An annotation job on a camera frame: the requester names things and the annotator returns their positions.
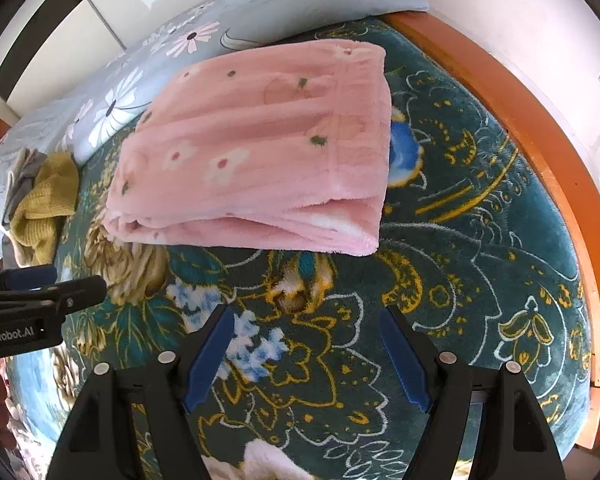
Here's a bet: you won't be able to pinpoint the mustard knit sweater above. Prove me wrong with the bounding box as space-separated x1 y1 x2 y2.
7 152 81 266

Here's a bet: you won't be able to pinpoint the pink floral fleece pants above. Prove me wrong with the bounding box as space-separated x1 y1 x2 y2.
102 40 394 257

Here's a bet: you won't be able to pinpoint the grey garment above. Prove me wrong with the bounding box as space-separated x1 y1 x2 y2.
1 147 49 269

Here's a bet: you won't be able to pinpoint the white glossy wardrobe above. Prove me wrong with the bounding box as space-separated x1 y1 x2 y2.
0 0 277 122

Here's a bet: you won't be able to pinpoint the teal floral bed blanket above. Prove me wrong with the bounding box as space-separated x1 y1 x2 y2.
0 17 594 480

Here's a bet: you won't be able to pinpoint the light blue floral quilt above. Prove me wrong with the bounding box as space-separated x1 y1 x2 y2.
0 0 431 264

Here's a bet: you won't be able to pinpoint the orange wooden bed frame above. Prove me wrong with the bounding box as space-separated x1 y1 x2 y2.
0 10 600 453

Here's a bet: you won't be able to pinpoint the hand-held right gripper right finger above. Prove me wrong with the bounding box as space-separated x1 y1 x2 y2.
380 305 566 480

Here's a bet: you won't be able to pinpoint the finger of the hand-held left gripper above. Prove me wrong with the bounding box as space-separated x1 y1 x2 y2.
0 275 108 318
0 265 59 292

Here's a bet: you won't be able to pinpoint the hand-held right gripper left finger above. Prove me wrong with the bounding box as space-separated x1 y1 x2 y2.
45 305 237 480

